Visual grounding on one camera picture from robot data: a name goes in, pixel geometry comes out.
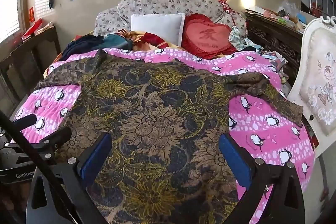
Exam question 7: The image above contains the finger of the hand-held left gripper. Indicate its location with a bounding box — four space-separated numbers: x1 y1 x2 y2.
34 126 72 155
13 114 37 128

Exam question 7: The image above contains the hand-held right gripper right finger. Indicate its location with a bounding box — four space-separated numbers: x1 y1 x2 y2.
219 133 313 224

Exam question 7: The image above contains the light blue patterned cloth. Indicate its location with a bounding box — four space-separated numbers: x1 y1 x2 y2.
228 26 263 52

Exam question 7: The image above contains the pink penguin blanket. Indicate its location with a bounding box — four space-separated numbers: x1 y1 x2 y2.
14 48 315 224

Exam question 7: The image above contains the red flat box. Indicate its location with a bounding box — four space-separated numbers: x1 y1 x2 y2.
21 18 44 41

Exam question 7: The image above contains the black cable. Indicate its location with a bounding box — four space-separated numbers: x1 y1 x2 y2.
0 110 78 224

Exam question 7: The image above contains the red yellow patterned quilt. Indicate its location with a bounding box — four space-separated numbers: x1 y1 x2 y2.
117 29 184 52

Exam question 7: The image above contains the white pillow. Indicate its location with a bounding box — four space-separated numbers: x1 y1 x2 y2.
130 13 185 46

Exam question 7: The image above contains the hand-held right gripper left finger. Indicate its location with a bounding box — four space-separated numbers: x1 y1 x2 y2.
26 132 113 224

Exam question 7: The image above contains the carved dark wooden cabinet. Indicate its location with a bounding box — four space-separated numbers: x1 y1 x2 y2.
245 9 305 83

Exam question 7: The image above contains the white upholstered chair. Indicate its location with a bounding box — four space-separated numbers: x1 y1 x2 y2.
287 15 336 156

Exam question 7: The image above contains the pile of small household clutter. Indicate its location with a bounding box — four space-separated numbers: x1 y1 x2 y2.
259 1 315 30

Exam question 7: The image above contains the navy blue clothing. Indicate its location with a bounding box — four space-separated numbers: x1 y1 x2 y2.
59 34 105 62

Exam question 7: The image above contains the teal clothing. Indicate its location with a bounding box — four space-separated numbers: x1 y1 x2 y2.
101 34 133 51

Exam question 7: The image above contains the dark floral garment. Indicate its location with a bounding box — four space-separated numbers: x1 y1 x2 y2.
34 49 303 224

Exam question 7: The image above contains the window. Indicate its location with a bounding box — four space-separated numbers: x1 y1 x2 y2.
0 0 29 43

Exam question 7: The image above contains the dark wooden side table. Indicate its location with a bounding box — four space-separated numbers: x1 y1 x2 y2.
0 26 61 109

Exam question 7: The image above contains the red heart cushion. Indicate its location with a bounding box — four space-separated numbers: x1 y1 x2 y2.
181 13 238 60

